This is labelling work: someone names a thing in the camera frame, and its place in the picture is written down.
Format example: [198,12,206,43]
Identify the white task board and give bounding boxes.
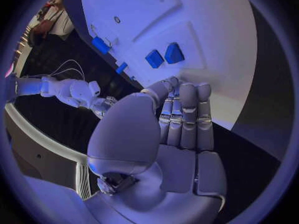
[80,0,258,131]

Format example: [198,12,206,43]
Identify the blue tapered block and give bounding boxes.
[163,42,186,65]

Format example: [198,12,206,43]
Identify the small blue peg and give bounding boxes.
[115,62,129,75]

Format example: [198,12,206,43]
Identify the blue plug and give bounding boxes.
[91,36,111,55]

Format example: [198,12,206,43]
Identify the blue rectangular block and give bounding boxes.
[145,49,165,69]

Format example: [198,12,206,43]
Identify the white cable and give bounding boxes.
[51,68,84,77]
[50,59,86,81]

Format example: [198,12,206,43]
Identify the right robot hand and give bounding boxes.
[90,96,119,119]

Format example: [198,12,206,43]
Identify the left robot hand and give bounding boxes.
[83,76,228,224]

